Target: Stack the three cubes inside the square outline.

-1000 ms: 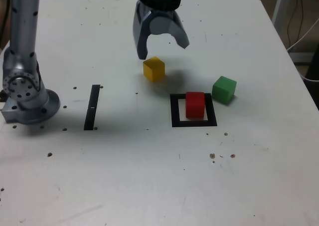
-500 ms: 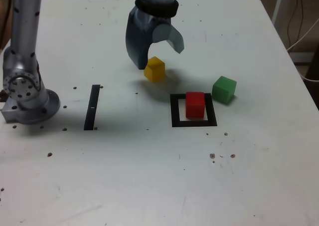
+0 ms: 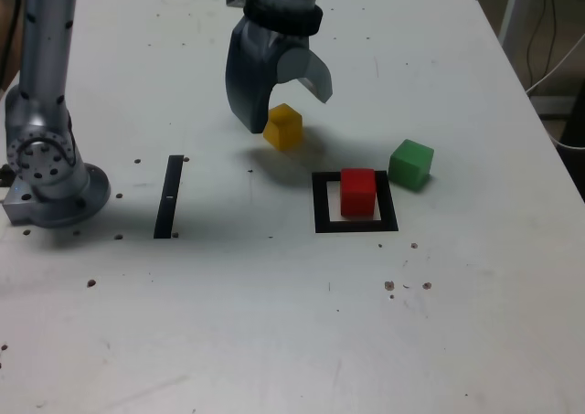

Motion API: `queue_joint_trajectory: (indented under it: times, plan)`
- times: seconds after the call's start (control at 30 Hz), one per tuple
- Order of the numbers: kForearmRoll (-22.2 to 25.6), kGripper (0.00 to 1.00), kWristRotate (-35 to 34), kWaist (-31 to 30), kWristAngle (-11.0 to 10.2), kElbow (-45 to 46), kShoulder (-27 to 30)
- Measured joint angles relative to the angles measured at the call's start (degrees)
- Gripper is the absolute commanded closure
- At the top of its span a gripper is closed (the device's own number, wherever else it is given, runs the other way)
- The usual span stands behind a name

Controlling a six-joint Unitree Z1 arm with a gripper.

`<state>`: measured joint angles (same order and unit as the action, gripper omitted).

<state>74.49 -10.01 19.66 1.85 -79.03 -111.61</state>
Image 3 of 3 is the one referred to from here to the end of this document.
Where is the black tape strip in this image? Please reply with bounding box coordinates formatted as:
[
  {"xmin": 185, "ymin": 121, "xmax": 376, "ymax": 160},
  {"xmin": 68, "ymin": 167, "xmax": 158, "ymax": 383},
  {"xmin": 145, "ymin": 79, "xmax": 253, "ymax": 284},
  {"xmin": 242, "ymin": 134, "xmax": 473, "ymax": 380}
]
[{"xmin": 153, "ymin": 154, "xmax": 185, "ymax": 239}]

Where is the green cube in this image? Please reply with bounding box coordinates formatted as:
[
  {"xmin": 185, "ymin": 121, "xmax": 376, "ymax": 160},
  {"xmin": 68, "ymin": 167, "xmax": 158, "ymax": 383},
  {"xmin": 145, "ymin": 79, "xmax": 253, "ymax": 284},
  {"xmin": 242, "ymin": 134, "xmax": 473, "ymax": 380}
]
[{"xmin": 388, "ymin": 138, "xmax": 435, "ymax": 191}]

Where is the black tape square outline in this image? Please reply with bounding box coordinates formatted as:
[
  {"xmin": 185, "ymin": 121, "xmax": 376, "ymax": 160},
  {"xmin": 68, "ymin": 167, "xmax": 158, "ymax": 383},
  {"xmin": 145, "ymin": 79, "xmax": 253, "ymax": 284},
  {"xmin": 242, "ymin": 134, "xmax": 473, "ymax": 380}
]
[{"xmin": 311, "ymin": 170, "xmax": 399, "ymax": 235}]

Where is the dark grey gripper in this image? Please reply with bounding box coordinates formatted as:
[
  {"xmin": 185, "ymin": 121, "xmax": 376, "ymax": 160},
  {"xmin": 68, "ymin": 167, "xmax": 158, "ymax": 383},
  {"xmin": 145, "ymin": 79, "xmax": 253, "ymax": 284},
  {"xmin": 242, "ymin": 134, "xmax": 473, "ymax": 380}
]
[{"xmin": 225, "ymin": 17, "xmax": 335, "ymax": 134}]

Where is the white cable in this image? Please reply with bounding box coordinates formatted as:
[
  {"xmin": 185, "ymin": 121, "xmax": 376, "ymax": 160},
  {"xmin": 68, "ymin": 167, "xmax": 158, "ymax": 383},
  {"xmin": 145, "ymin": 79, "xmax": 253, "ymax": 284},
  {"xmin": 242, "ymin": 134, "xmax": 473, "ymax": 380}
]
[
  {"xmin": 548, "ymin": 130, "xmax": 585, "ymax": 151},
  {"xmin": 525, "ymin": 34, "xmax": 585, "ymax": 94}
]

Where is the white metal post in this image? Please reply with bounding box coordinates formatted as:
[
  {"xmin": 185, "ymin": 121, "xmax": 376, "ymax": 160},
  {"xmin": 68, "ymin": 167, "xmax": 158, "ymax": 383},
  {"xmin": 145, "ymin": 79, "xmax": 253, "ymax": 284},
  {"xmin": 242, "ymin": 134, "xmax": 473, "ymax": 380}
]
[{"xmin": 497, "ymin": 0, "xmax": 525, "ymax": 45}]

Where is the yellow cube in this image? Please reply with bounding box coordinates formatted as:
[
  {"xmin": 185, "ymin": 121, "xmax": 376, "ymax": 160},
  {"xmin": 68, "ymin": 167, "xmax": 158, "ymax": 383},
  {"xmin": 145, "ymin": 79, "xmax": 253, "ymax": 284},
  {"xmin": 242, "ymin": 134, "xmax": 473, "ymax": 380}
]
[{"xmin": 262, "ymin": 103, "xmax": 303, "ymax": 153}]

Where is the red cube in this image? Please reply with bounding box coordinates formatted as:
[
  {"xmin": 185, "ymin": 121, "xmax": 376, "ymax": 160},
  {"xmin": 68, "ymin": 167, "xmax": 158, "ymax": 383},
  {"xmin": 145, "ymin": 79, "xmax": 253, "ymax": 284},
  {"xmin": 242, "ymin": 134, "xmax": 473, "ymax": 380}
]
[{"xmin": 340, "ymin": 167, "xmax": 378, "ymax": 218}]

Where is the thin black cable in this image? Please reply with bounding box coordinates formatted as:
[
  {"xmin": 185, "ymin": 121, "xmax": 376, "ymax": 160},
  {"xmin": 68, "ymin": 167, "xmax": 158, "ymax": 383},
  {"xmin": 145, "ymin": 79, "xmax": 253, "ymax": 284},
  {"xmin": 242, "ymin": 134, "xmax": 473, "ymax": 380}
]
[{"xmin": 526, "ymin": 0, "xmax": 558, "ymax": 82}]

